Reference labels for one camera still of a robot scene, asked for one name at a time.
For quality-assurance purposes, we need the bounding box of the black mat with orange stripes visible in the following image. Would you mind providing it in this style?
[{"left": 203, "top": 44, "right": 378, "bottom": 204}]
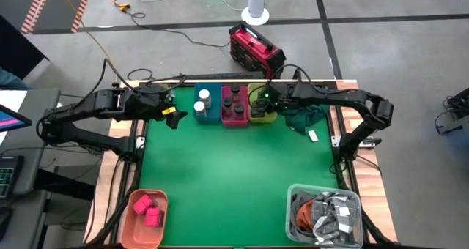
[{"left": 0, "top": 0, "right": 95, "bottom": 34}]

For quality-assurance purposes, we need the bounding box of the white lid spice jar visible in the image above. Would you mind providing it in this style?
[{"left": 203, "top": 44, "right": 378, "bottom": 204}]
[
  {"left": 193, "top": 100, "right": 208, "bottom": 118},
  {"left": 198, "top": 89, "right": 213, "bottom": 109}
]

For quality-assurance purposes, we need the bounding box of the blue plastic bin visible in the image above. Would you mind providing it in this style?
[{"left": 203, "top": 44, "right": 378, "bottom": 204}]
[{"left": 193, "top": 82, "right": 223, "bottom": 125}]

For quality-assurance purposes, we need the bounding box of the black floor cable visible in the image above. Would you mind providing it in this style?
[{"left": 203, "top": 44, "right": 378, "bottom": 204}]
[{"left": 128, "top": 10, "right": 232, "bottom": 48}]

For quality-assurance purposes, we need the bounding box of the green table mat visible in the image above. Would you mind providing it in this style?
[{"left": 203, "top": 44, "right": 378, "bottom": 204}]
[{"left": 138, "top": 84, "right": 341, "bottom": 248}]

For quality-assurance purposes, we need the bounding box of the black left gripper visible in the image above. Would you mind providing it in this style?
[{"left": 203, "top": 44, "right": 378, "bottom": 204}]
[{"left": 153, "top": 93, "right": 189, "bottom": 130}]

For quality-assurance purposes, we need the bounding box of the backlit keyboard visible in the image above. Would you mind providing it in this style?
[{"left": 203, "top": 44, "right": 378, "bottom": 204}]
[{"left": 0, "top": 156, "right": 23, "bottom": 201}]

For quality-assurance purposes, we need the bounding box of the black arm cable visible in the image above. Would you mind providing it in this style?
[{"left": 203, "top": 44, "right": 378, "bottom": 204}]
[
  {"left": 248, "top": 63, "right": 352, "bottom": 108},
  {"left": 82, "top": 58, "right": 188, "bottom": 96}
]

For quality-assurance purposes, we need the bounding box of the grey desk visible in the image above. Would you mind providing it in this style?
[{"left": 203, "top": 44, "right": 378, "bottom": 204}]
[{"left": 0, "top": 89, "right": 62, "bottom": 249}]

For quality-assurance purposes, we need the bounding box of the black equipment with cables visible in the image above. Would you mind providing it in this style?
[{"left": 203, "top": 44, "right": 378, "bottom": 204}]
[{"left": 434, "top": 87, "right": 469, "bottom": 136}]

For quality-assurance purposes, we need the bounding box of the magenta plastic bin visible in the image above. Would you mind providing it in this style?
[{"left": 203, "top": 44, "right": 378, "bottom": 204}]
[{"left": 220, "top": 84, "right": 251, "bottom": 128}]

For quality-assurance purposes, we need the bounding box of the long black bar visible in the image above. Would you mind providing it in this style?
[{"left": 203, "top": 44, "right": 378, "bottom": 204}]
[{"left": 182, "top": 71, "right": 265, "bottom": 81}]

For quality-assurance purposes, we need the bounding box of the black desk support beam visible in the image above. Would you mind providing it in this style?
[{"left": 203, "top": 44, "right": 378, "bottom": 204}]
[{"left": 34, "top": 168, "right": 96, "bottom": 202}]

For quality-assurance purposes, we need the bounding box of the computer monitor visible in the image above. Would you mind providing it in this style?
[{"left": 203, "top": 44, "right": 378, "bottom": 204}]
[{"left": 0, "top": 105, "right": 33, "bottom": 133}]

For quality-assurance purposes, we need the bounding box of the orange cloth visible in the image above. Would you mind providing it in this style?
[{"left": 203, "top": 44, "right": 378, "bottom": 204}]
[{"left": 295, "top": 200, "right": 315, "bottom": 231}]

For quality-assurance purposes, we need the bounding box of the yellow plastic bin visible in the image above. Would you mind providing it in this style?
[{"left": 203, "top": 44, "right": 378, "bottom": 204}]
[{"left": 247, "top": 82, "right": 278, "bottom": 125}]

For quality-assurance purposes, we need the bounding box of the person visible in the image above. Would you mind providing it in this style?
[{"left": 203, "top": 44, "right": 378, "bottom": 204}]
[{"left": 0, "top": 67, "right": 32, "bottom": 91}]

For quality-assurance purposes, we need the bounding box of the pink spice box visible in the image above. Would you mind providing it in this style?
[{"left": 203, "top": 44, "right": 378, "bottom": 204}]
[
  {"left": 144, "top": 207, "right": 163, "bottom": 228},
  {"left": 131, "top": 194, "right": 154, "bottom": 216}
]

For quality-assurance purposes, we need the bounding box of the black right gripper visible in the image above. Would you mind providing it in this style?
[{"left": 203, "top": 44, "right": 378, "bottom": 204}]
[{"left": 251, "top": 86, "right": 292, "bottom": 118}]

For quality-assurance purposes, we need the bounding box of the black partition board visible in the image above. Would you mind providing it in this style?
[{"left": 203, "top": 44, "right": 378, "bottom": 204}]
[{"left": 0, "top": 16, "right": 49, "bottom": 89}]

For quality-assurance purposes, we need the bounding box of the salmon orange plastic bin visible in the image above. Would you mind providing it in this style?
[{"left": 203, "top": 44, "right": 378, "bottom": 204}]
[{"left": 120, "top": 189, "right": 169, "bottom": 249}]

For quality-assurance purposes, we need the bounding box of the white paper sheet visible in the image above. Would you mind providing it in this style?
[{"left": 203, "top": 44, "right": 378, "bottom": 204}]
[{"left": 0, "top": 90, "right": 29, "bottom": 144}]

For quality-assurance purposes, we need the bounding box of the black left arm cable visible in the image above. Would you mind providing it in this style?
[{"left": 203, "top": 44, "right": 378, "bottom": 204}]
[{"left": 82, "top": 58, "right": 188, "bottom": 96}]

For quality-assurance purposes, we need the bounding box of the yellow extension cable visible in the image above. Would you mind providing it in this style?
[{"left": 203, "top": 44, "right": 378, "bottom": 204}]
[{"left": 54, "top": 0, "right": 131, "bottom": 70}]

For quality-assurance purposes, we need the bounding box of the white tower fan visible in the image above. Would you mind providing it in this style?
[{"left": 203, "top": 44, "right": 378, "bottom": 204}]
[{"left": 240, "top": 0, "right": 270, "bottom": 26}]

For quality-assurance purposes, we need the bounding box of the red portable power box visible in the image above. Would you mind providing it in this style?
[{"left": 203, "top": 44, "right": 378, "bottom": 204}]
[{"left": 228, "top": 21, "right": 287, "bottom": 80}]

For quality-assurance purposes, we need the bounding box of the coiled black cable loop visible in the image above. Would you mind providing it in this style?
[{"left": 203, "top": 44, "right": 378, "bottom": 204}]
[{"left": 127, "top": 67, "right": 155, "bottom": 81}]

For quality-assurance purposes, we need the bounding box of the dark green cloth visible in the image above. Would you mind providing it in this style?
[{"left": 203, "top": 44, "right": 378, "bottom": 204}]
[{"left": 281, "top": 104, "right": 330, "bottom": 135}]

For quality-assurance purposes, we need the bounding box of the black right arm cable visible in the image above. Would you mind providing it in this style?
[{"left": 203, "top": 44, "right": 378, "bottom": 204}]
[{"left": 248, "top": 63, "right": 352, "bottom": 108}]

